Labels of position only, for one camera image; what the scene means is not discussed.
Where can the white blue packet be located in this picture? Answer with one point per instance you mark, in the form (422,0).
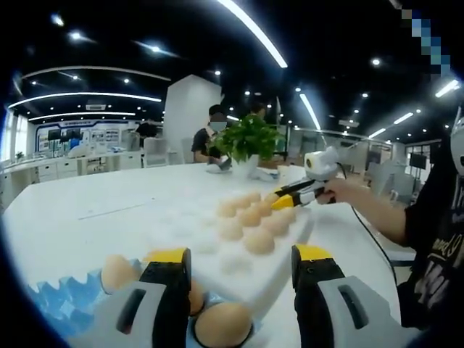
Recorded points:
(219,167)
(268,175)

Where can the white office chair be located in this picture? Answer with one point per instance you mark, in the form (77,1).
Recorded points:
(156,150)

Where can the white foam board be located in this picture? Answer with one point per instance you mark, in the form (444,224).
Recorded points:
(203,246)

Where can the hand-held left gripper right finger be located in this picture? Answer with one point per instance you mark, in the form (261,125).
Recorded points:
(326,315)

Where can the person's right hand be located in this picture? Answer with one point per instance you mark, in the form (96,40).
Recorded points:
(335,192)

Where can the person's black printed shirt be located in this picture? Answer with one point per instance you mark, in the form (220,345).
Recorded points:
(435,253)

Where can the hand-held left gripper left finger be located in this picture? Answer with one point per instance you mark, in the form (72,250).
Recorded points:
(156,311)

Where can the cluster of brown eggs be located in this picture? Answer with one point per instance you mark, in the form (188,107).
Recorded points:
(259,241)

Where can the smooth brown egg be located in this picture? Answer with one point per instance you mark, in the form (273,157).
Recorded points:
(196,297)
(116,273)
(223,322)

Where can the green plant in white pot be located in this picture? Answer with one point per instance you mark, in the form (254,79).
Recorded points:
(250,137)

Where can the blue egg tray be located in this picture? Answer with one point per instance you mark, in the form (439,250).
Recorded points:
(61,301)

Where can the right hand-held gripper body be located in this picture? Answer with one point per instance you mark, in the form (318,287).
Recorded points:
(322,165)

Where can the white cabinet row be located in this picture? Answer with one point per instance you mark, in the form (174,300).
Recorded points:
(54,168)

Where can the white table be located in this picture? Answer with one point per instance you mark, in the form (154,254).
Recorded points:
(90,203)

